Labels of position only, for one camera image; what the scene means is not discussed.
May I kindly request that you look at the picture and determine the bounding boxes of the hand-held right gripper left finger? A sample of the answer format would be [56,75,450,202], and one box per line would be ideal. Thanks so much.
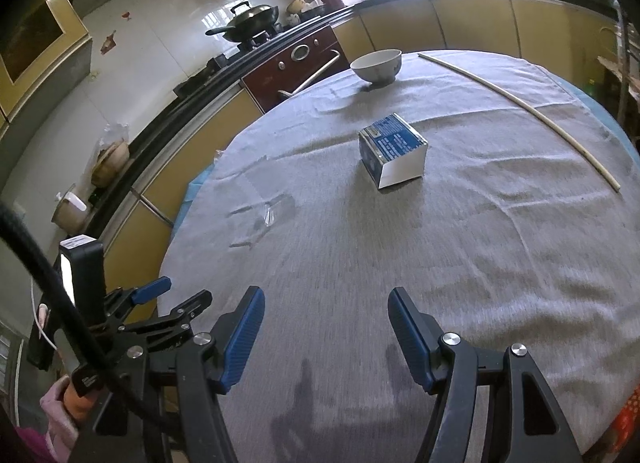
[70,285,266,463]

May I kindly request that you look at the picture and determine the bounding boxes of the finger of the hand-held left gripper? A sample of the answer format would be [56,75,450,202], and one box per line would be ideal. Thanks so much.
[125,289,213,360]
[102,277,172,330]

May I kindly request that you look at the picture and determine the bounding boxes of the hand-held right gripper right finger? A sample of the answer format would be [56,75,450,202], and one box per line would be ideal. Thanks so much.
[387,287,583,463]

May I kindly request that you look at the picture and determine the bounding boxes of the blue and white carton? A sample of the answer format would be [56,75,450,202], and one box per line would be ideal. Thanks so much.
[358,112,429,190]

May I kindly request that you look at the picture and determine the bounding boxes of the grey tablecloth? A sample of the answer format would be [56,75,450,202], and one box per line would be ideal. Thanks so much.
[158,49,640,463]

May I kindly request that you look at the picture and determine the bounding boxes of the brown clay pot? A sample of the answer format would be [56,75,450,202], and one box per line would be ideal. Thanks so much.
[91,140,132,188]

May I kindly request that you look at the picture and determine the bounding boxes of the black kitchen countertop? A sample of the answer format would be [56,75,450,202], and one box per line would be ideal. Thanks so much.
[89,0,621,244]

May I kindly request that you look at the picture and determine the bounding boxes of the red patterned cloth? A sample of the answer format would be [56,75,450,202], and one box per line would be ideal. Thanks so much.
[597,385,640,459]

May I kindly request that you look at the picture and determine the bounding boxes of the dark red oven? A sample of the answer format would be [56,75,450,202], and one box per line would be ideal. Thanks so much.
[241,24,351,113]

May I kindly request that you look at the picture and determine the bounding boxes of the yellow framed upper cabinet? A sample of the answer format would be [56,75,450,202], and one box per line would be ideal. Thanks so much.
[0,0,94,144]

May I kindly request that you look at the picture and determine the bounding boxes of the long cream stick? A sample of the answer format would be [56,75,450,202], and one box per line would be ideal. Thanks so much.
[418,52,622,192]

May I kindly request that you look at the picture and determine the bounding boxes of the gas stove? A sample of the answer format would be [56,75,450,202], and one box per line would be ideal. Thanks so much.
[207,26,288,71]

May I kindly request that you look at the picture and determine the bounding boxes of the white ceramic bowl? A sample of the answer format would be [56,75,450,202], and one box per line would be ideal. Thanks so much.
[349,48,403,85]

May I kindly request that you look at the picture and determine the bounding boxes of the black wok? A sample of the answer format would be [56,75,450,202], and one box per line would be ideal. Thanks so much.
[205,0,281,43]

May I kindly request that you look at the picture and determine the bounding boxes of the blue table cover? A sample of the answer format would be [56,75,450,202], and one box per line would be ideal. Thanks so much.
[186,78,640,206]

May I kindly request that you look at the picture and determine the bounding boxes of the yellow lower cabinets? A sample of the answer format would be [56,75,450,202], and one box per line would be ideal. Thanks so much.
[102,0,621,294]

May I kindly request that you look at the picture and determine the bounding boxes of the black cable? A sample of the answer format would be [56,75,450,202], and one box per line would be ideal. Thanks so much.
[0,203,171,463]

